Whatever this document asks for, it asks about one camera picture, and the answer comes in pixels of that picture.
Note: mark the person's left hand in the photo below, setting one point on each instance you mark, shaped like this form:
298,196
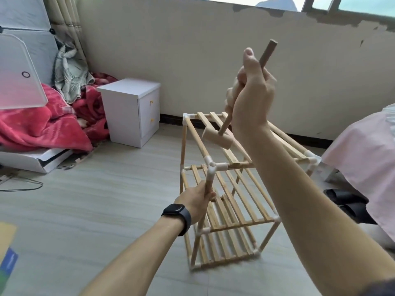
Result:
194,201

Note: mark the person's right hand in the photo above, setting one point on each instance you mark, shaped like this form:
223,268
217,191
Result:
250,95

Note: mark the single white connector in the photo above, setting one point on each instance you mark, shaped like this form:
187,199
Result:
256,251
312,160
186,116
211,164
276,218
194,265
199,231

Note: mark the person's right forearm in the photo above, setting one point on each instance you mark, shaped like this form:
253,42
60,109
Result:
315,218

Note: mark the person's left forearm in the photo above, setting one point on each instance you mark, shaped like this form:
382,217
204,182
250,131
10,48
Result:
133,259

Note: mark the person's black shirt sleeve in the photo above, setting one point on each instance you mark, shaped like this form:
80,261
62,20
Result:
379,288

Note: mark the black smartwatch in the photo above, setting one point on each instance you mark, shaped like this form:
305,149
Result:
177,215

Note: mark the wooden mallet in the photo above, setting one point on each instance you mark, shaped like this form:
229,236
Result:
217,138

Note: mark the white box cabinet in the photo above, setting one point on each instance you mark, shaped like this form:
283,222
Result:
126,114

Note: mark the window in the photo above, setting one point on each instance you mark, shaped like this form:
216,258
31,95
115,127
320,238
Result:
345,3

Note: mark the black slipper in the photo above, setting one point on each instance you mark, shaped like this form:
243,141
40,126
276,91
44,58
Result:
358,212
344,196

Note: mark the pink ruffled bed skirt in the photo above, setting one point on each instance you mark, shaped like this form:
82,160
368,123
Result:
370,163

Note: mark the flat white box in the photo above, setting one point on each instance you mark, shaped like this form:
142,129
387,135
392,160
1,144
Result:
34,160

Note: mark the red fleece blanket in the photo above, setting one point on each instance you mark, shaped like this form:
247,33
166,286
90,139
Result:
43,126

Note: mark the pale green cloth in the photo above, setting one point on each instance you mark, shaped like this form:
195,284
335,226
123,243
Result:
71,74

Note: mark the green cardboard box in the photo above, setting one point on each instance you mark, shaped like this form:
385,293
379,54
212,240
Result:
7,259

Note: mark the green striped curtain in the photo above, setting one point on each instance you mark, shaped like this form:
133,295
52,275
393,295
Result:
65,21

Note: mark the white plastic door panel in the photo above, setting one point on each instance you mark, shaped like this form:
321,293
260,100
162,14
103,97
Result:
18,70

